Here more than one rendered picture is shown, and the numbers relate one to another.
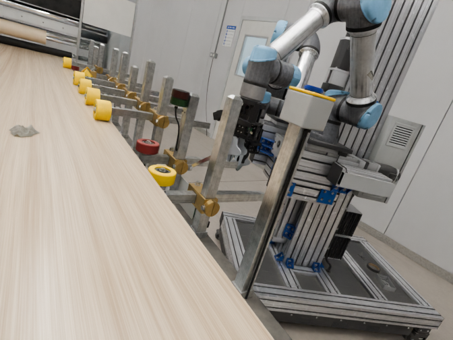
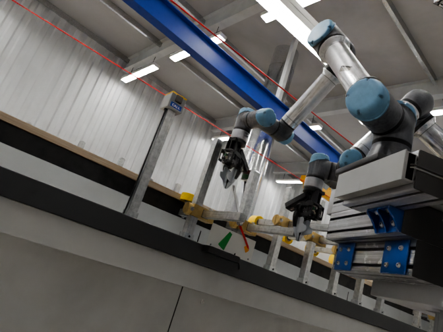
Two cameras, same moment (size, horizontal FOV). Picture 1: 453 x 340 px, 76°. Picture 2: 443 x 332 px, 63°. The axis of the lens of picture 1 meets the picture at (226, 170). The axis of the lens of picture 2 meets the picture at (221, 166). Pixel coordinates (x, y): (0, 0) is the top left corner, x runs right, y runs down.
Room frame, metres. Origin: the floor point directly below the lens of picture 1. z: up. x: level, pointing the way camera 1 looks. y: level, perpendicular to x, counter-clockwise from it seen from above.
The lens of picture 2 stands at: (0.99, -1.46, 0.58)
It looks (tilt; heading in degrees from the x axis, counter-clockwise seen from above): 17 degrees up; 94
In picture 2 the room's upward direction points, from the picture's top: 18 degrees clockwise
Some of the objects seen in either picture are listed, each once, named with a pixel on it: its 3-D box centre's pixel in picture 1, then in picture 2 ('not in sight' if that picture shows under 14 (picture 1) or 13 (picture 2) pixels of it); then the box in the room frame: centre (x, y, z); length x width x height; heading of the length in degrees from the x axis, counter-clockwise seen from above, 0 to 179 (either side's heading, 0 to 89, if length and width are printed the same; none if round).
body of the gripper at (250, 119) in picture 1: (247, 119); (233, 153); (0.91, -0.02, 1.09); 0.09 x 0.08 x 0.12; 57
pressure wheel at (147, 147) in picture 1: (145, 155); not in sight; (0.99, 0.30, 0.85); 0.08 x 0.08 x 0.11
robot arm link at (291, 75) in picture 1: (279, 73); (264, 120); (0.99, -0.08, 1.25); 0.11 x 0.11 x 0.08; 39
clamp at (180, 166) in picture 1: (174, 161); (242, 226); (1.04, 0.20, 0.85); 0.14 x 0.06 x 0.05; 37
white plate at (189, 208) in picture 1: (180, 189); (232, 243); (1.02, 0.15, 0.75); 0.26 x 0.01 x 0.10; 37
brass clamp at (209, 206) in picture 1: (202, 199); (198, 213); (0.85, 0.05, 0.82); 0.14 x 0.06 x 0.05; 37
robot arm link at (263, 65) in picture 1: (261, 67); (245, 121); (0.92, -0.01, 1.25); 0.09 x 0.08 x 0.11; 129
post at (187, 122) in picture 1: (178, 156); (241, 219); (1.03, 0.18, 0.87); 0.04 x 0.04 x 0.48; 37
